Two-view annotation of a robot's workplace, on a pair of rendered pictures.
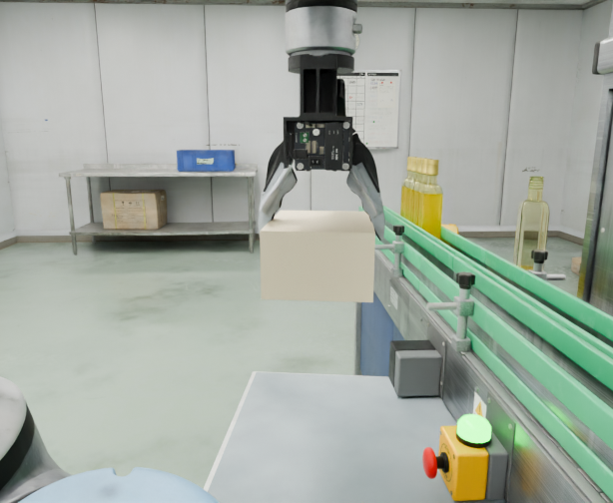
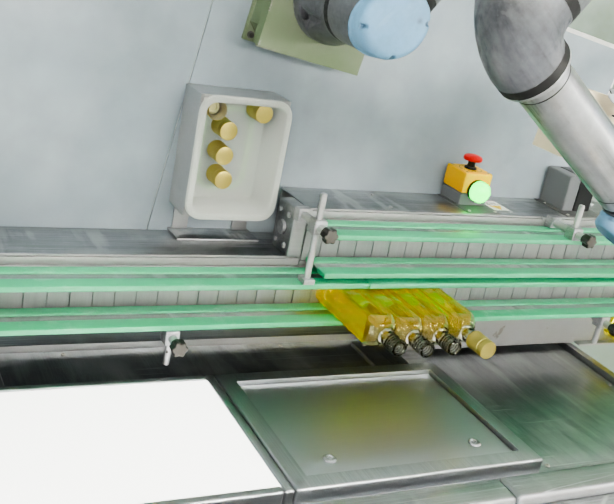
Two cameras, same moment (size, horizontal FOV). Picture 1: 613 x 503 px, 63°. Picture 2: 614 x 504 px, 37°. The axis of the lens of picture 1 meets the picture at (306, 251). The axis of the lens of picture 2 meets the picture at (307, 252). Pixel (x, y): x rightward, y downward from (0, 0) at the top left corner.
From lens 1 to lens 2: 1.24 m
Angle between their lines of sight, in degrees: 49
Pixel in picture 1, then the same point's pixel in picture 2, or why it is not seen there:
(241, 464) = not seen: hidden behind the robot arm
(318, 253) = not seen: hidden behind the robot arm
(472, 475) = (455, 178)
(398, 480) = (473, 136)
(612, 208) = not seen: outside the picture
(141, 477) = (423, 29)
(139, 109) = not seen: outside the picture
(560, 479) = (425, 211)
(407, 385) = (552, 176)
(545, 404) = (467, 229)
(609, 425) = (432, 235)
